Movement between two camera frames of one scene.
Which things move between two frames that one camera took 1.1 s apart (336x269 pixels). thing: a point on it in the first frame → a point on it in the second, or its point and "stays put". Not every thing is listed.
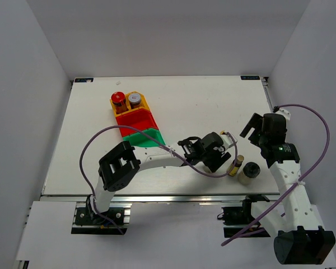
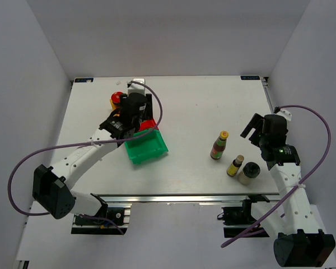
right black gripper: x=255 y=120 stays put
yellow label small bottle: x=239 y=161 stays put
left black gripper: x=214 y=164 → x=148 y=107
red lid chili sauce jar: x=119 y=98 stays put
